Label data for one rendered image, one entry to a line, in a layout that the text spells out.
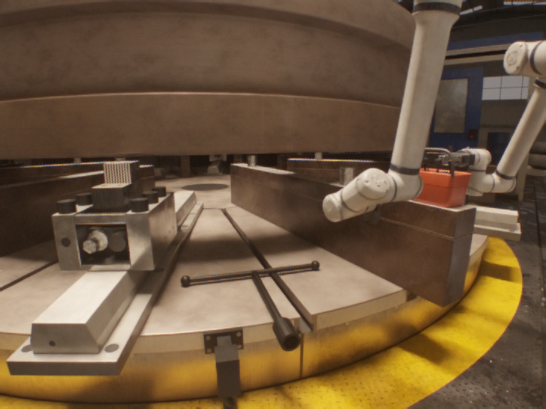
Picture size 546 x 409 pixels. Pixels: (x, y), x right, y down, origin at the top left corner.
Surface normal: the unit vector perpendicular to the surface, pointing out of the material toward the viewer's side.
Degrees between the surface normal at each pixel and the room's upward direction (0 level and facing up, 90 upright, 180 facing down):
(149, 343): 90
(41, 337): 90
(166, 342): 90
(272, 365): 90
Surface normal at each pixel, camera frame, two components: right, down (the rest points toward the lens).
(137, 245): 0.11, 0.21
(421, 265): -0.88, 0.10
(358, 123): 0.52, 0.18
